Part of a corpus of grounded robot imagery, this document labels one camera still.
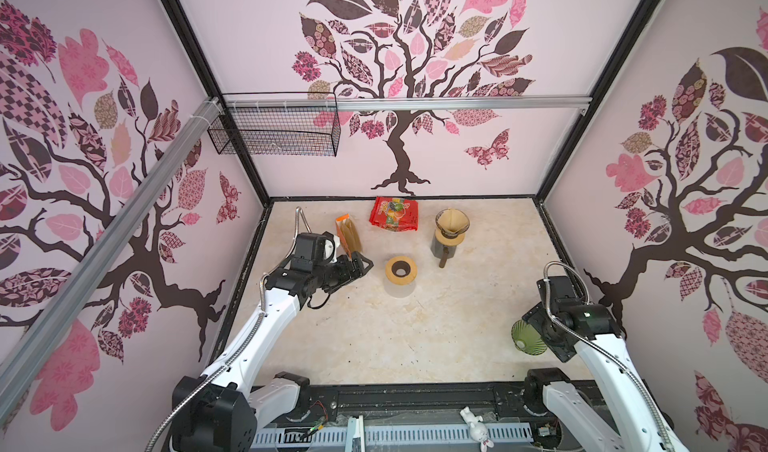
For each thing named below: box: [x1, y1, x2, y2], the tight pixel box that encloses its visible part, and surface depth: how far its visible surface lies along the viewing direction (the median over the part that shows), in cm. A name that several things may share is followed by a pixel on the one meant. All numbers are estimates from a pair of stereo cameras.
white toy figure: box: [460, 406, 494, 452], surface depth 69 cm
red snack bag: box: [369, 197, 419, 232], surface depth 112 cm
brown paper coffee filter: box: [438, 208, 469, 232], surface depth 97 cm
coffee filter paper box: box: [336, 213, 363, 260], surface depth 102 cm
